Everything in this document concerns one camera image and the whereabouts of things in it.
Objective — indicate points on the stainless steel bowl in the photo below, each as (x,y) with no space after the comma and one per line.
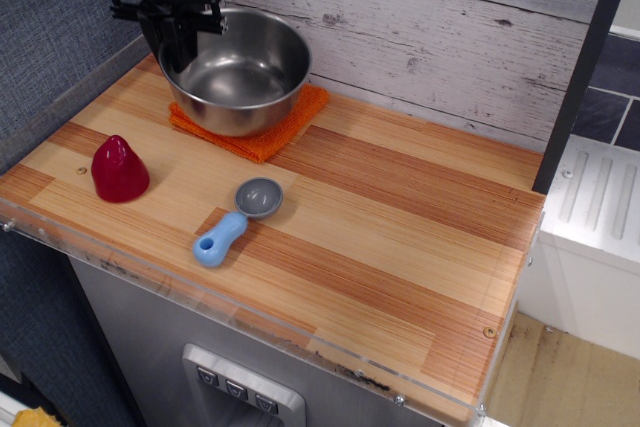
(244,81)

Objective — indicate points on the orange folded cloth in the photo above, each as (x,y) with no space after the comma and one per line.
(261,147)

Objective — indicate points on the red strawberry-shaped toy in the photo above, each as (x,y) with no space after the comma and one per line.
(118,173)

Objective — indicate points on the blue grey toy scoop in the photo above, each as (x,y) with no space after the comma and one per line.
(255,199)

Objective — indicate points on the clear acrylic edge guard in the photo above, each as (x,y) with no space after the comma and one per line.
(147,315)

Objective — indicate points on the silver toy fridge dispenser panel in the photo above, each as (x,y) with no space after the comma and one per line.
(228,394)

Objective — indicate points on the yellow object bottom left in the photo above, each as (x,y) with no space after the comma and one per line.
(34,418)

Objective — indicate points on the white toy sink unit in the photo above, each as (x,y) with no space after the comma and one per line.
(582,276)

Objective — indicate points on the dark right frame post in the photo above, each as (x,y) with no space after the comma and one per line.
(599,27)

